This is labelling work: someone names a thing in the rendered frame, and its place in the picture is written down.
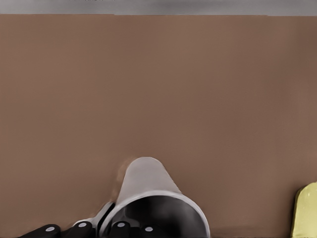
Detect yellow-green tray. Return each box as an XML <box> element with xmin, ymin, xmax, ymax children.
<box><xmin>290</xmin><ymin>181</ymin><xmax>317</xmax><ymax>238</ymax></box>

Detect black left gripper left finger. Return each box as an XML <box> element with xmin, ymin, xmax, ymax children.
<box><xmin>16</xmin><ymin>220</ymin><xmax>97</xmax><ymax>238</ymax></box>

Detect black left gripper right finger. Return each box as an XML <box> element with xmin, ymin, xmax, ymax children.
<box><xmin>110</xmin><ymin>220</ymin><xmax>163</xmax><ymax>238</ymax></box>

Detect white IKEA cup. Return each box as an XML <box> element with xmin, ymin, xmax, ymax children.
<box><xmin>72</xmin><ymin>156</ymin><xmax>211</xmax><ymax>238</ymax></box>

